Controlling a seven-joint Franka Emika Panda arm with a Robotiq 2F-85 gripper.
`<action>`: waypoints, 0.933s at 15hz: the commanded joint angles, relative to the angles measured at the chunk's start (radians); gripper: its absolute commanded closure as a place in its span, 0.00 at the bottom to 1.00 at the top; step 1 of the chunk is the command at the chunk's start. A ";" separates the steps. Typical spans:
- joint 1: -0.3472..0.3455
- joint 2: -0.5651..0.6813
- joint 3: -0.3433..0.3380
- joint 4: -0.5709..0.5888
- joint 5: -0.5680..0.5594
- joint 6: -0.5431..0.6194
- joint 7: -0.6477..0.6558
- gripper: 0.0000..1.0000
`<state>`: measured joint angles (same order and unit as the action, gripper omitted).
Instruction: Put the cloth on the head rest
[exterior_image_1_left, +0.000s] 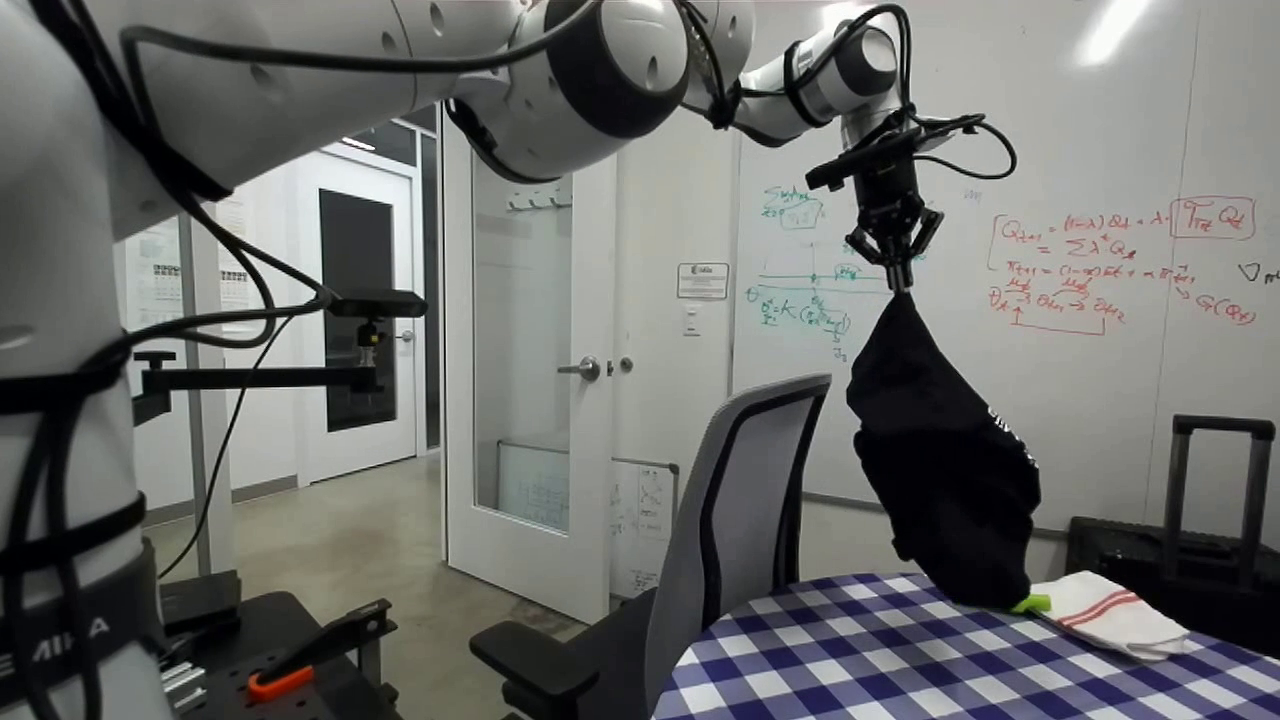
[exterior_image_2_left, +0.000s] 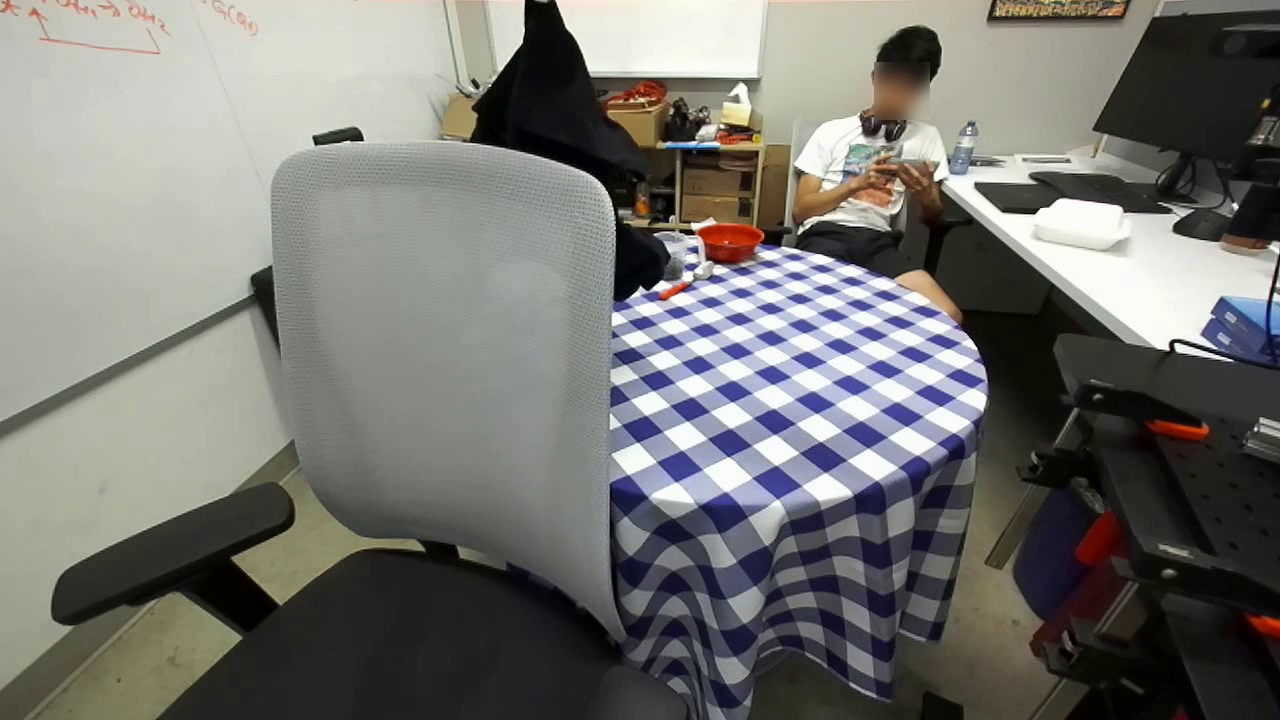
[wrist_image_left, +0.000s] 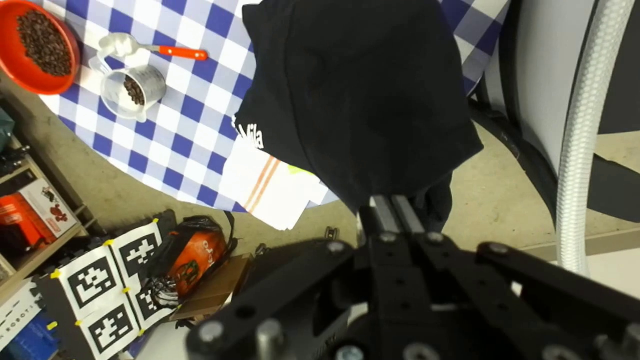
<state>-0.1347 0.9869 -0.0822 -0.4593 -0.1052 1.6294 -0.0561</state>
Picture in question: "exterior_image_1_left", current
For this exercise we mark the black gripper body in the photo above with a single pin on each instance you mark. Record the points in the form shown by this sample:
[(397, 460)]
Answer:
[(891, 202)]

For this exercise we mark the black cloth with white logo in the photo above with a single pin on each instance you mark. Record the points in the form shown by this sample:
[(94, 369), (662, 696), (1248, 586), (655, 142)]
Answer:
[(944, 465)]

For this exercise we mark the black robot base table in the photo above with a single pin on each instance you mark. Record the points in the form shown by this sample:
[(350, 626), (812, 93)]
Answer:
[(254, 640)]

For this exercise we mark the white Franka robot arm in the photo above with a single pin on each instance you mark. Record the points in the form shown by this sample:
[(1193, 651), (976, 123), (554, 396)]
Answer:
[(334, 82)]

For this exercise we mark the grey mesh office chair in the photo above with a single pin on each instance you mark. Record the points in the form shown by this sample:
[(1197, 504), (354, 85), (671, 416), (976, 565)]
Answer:
[(741, 504)]

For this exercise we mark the white door with glass pane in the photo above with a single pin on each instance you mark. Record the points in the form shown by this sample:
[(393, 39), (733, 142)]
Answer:
[(533, 402)]

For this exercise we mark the blue white checkered tablecloth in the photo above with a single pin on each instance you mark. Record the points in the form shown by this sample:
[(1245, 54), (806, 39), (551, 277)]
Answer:
[(855, 660)]

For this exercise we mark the white towel with red stripes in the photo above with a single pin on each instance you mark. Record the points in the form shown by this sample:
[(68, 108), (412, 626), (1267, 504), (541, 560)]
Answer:
[(1105, 612)]

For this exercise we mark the black wheeled suitcase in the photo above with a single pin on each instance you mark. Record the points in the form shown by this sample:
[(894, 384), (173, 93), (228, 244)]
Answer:
[(1203, 565)]

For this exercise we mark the white door with dark window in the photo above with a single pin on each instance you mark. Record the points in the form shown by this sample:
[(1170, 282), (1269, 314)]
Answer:
[(361, 307)]

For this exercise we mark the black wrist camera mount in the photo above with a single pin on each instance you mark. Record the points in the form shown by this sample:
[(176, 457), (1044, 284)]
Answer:
[(855, 163)]

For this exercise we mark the small white wall sign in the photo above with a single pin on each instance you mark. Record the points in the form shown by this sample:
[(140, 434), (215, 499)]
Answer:
[(700, 282)]

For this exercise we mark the large wall whiteboard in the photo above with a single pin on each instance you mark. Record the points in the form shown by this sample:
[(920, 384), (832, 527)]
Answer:
[(1135, 402)]

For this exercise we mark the black camera on stand arm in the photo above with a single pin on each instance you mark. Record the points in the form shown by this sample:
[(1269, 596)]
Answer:
[(366, 300)]

